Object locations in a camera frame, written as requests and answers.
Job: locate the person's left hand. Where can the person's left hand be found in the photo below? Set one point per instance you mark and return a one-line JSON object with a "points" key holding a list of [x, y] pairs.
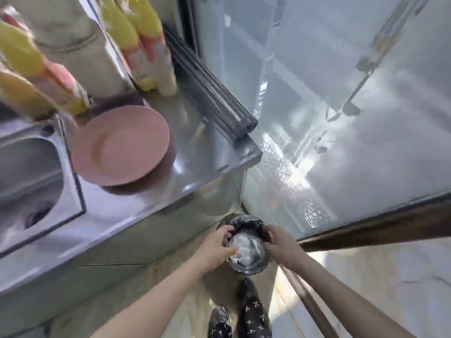
{"points": [[211, 249]]}

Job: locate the person's right hand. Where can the person's right hand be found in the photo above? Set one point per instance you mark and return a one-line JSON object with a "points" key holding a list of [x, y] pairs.
{"points": [[287, 248]]}

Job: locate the person's left thumb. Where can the person's left thumb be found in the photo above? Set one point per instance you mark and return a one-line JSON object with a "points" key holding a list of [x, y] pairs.
{"points": [[227, 231]]}

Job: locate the person's right thumb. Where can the person's right thumb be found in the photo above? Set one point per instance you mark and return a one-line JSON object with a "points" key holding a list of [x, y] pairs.
{"points": [[269, 231]]}

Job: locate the white plastic bag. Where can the white plastic bag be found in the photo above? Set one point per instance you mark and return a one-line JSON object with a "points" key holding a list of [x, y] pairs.
{"points": [[248, 246]]}

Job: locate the trash bin with black liner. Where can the trash bin with black liner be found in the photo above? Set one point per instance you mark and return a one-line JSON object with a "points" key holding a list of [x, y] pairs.
{"points": [[248, 267]]}

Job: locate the person's right forearm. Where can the person's right forearm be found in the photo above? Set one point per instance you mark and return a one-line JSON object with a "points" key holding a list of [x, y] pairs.
{"points": [[348, 299]]}

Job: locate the person's left forearm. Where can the person's left forearm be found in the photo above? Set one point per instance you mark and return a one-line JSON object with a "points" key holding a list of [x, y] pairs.
{"points": [[151, 300]]}

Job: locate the person's right leg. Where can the person's right leg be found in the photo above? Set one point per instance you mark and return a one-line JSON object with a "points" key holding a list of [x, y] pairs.
{"points": [[253, 309]]}

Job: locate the person's leg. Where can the person's leg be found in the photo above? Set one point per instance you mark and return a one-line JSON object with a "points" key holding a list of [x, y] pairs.
{"points": [[253, 309], [219, 322]]}

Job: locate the stainless steel counter cabinet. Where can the stainless steel counter cabinet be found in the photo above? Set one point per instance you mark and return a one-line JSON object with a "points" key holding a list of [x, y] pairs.
{"points": [[141, 228]]}

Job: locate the person's left leg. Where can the person's left leg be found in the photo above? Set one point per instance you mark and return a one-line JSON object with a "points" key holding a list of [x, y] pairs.
{"points": [[219, 322]]}

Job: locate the pink plate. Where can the pink plate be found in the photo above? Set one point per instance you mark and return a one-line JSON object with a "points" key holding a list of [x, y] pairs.
{"points": [[121, 146]]}

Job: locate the glass sliding door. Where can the glass sliding door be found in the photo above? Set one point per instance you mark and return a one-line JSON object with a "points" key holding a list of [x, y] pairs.
{"points": [[352, 119]]}

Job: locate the grey roll-up drying rack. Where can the grey roll-up drying rack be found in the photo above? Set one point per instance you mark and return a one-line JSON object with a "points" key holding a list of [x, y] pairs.
{"points": [[215, 91]]}

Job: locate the yellow bottle with pink label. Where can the yellow bottle with pink label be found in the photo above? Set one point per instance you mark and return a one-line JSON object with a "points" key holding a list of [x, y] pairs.
{"points": [[156, 42], [121, 35], [21, 94], [42, 70]]}

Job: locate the stainless steel sink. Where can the stainless steel sink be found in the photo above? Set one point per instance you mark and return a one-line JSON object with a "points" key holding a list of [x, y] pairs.
{"points": [[28, 186]]}

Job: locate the beige cloth-covered container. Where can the beige cloth-covered container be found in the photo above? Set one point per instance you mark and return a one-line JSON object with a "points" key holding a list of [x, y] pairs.
{"points": [[70, 42]]}

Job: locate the brown wooden door frame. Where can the brown wooden door frame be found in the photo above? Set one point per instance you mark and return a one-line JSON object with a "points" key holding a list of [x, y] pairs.
{"points": [[380, 225]]}

